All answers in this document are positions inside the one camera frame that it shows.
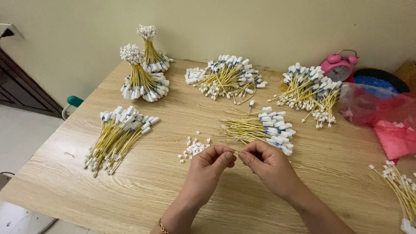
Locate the person's left hand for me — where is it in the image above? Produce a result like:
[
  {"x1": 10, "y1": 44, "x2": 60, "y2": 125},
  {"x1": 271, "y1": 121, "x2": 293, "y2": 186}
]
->
[{"x1": 186, "y1": 145, "x2": 237, "y2": 209}]

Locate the person's right hand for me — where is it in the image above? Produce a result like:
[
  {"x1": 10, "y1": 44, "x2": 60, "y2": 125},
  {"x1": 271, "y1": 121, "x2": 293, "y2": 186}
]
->
[{"x1": 238, "y1": 140, "x2": 303, "y2": 199}]

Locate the heap of small white connectors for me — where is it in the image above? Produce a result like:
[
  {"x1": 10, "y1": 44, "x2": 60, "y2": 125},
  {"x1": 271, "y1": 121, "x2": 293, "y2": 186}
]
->
[{"x1": 177, "y1": 131, "x2": 211, "y2": 163}]

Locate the red plastic bag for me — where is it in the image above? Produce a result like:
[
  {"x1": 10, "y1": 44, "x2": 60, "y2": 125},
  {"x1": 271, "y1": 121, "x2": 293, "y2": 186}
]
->
[{"x1": 339, "y1": 82, "x2": 416, "y2": 130}]

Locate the pink alarm clock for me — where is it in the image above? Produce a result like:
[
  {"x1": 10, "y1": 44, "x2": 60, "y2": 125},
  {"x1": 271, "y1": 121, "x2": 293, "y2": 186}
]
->
[{"x1": 320, "y1": 49, "x2": 359, "y2": 83}]

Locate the pink plastic bag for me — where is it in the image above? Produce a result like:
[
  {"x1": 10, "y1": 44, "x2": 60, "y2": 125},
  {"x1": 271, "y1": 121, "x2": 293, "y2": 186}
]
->
[{"x1": 373, "y1": 120, "x2": 416, "y2": 161}]

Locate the black bowl of blue pellets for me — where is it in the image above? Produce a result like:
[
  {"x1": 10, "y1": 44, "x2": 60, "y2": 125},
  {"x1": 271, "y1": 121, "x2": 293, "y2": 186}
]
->
[{"x1": 353, "y1": 68, "x2": 410, "y2": 97}]

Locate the dark wooden door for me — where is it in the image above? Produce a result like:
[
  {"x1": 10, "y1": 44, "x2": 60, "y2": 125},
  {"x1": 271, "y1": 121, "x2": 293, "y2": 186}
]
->
[{"x1": 0, "y1": 48, "x2": 64, "y2": 118}]

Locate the pile of yellow connector wires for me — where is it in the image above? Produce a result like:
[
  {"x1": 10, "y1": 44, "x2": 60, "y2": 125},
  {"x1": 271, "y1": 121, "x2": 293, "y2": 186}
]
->
[
  {"x1": 268, "y1": 62, "x2": 343, "y2": 129},
  {"x1": 219, "y1": 106, "x2": 296, "y2": 156},
  {"x1": 369, "y1": 160, "x2": 416, "y2": 234},
  {"x1": 185, "y1": 54, "x2": 268, "y2": 105},
  {"x1": 84, "y1": 106, "x2": 161, "y2": 178}
]

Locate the gold chain bracelet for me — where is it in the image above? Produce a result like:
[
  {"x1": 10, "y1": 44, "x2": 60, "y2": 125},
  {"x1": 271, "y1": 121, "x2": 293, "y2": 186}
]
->
[{"x1": 157, "y1": 218, "x2": 170, "y2": 234}]

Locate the large tied yellow wire bundle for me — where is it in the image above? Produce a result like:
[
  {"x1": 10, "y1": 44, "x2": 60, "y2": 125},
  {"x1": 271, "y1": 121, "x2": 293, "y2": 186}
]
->
[{"x1": 120, "y1": 44, "x2": 170, "y2": 102}]

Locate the small tied yellow wire bundle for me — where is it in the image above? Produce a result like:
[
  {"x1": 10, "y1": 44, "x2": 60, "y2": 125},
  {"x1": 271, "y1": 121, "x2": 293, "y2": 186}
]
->
[{"x1": 136, "y1": 24, "x2": 174, "y2": 74}]

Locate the white wall socket with plug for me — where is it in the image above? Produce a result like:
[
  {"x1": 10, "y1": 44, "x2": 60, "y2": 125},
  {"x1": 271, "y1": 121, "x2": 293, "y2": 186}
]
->
[{"x1": 0, "y1": 23, "x2": 25, "y2": 41}]

